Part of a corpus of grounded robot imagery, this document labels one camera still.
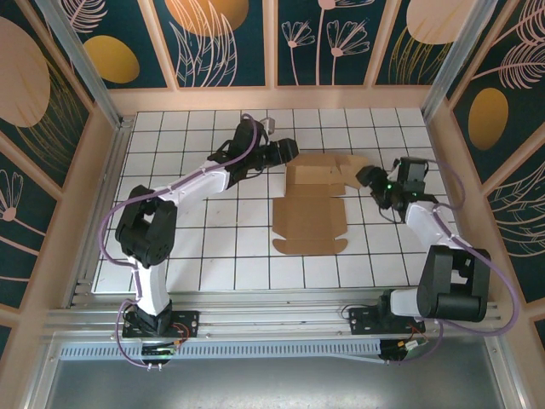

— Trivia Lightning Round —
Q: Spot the aluminium frame post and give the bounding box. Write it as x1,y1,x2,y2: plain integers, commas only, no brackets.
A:
34,0,125,130
420,0,500,117

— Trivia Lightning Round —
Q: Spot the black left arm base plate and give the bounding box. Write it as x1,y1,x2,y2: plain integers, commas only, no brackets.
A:
122,309,201,340

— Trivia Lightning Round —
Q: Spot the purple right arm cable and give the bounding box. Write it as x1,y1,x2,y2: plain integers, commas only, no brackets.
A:
385,159,521,366

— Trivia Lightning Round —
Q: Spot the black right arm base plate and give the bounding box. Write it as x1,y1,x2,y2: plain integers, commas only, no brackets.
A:
347,304,427,337

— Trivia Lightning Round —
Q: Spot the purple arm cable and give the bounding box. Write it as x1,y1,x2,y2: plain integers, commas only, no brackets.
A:
385,159,521,366
98,112,261,370

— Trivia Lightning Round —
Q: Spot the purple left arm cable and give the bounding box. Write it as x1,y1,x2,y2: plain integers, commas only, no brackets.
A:
98,112,261,370

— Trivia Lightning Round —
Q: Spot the grey slotted cable tray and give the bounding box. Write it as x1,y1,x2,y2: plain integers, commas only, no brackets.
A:
59,338,385,364

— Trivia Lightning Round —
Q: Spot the aluminium mounting rail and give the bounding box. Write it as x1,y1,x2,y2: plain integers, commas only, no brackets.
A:
42,285,500,340

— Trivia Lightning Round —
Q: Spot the brown cardboard paper box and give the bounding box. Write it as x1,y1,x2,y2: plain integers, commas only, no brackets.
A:
271,153,372,256

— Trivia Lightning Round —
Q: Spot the aluminium side rail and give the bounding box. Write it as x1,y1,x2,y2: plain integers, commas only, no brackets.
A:
62,118,136,308

